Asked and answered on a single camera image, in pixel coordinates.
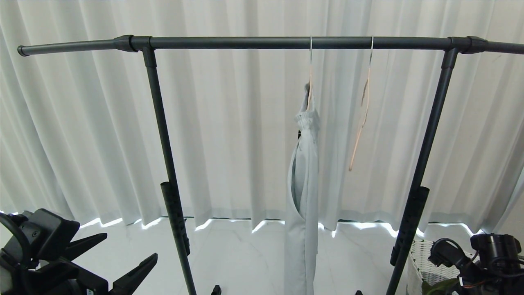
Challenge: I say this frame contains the green garment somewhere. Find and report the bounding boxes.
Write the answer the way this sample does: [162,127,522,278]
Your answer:
[422,278,461,295]

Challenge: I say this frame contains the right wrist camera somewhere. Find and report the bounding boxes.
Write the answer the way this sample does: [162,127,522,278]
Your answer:
[429,242,471,269]

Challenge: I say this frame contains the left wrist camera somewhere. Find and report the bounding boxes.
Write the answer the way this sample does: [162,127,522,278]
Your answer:
[0,209,80,267]

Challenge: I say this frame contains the pale grey shorts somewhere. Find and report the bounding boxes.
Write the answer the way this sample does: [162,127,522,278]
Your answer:
[285,83,321,295]

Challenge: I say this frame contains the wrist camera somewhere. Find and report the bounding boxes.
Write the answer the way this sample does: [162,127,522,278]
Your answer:
[429,242,471,269]
[0,209,80,267]

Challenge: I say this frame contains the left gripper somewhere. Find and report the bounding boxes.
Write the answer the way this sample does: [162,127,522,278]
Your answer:
[0,233,158,295]

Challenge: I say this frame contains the white curtain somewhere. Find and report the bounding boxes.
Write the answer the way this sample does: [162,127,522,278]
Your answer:
[0,0,524,236]

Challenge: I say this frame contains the black clothes rack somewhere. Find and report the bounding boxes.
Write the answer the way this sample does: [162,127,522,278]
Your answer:
[17,35,524,295]

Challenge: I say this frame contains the pink clothes hanger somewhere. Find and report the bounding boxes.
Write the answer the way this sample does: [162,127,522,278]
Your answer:
[306,37,316,112]
[348,37,374,172]

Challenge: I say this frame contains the white laundry basket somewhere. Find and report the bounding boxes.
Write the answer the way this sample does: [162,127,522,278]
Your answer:
[407,240,477,295]

